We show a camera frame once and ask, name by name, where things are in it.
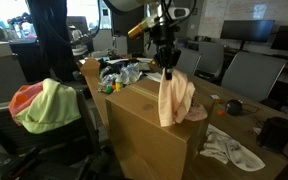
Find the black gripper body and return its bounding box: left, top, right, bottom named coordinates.
left=149, top=19, right=182, bottom=70

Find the peach shirt orange print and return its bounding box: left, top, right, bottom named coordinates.
left=157, top=67, right=209, bottom=128

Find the yellow green shirt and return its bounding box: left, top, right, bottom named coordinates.
left=15, top=78, right=82, bottom=135

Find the pink orange shirt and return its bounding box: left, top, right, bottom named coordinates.
left=8, top=80, right=45, bottom=127

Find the grey conference chair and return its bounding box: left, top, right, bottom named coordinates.
left=196, top=41, right=226, bottom=80
left=220, top=51, right=288, bottom=104
left=176, top=47, right=202, bottom=77

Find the small white box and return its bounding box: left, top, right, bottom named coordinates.
left=112, top=35, right=129, bottom=56

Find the large cardboard box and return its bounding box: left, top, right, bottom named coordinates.
left=104, top=77, right=217, bottom=180

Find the small cardboard box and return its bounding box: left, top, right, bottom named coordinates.
left=79, top=56, right=102, bottom=79

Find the grey swivel office chair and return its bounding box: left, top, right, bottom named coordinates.
left=0, top=89, right=102, bottom=180

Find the white paper stack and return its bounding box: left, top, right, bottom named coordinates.
left=146, top=71, right=164, bottom=84

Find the white paper sheet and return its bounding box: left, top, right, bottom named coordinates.
left=136, top=56, right=155, bottom=65
left=105, top=57, right=131, bottom=65

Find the white bottle yellow label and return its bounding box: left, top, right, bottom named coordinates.
left=114, top=73, right=125, bottom=93

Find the small white orange cube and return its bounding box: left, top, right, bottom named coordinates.
left=210, top=94, right=222, bottom=103

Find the black garment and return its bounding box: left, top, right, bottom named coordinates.
left=99, top=60, right=132, bottom=75

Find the small black round speaker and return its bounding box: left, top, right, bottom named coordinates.
left=224, top=98, right=244, bottom=117

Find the white whiteboard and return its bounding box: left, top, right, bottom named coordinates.
left=198, top=0, right=288, bottom=33

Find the white crumpled cloth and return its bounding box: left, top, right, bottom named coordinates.
left=199, top=123, right=267, bottom=173

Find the dark cabinet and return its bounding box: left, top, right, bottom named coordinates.
left=8, top=39, right=53, bottom=84

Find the grey desk partition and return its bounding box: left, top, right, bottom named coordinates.
left=0, top=40, right=33, bottom=105

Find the orange black bar clamp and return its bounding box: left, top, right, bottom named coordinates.
left=0, top=145, right=42, bottom=180

